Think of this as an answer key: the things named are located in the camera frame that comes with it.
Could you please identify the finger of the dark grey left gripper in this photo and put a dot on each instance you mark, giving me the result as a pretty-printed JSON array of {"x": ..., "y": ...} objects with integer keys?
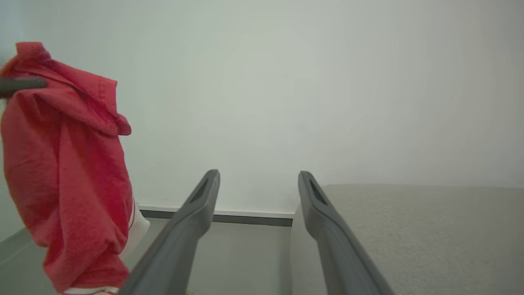
[{"x": 22, "y": 85}]

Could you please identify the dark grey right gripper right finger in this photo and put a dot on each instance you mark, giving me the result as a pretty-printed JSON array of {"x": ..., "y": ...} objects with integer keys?
[{"x": 339, "y": 250}]

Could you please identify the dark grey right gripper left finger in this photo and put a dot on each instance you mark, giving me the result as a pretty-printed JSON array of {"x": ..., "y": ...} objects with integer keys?
[{"x": 176, "y": 246}]

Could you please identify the red garment with white trim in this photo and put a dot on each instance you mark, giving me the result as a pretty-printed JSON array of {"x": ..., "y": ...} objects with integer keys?
[{"x": 65, "y": 172}]

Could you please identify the beige fabric sofa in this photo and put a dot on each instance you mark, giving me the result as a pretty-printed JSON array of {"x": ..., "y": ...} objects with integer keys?
[{"x": 409, "y": 241}]

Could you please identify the grey wall baseboard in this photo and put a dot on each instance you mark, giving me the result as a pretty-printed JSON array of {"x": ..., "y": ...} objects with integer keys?
[{"x": 245, "y": 218}]

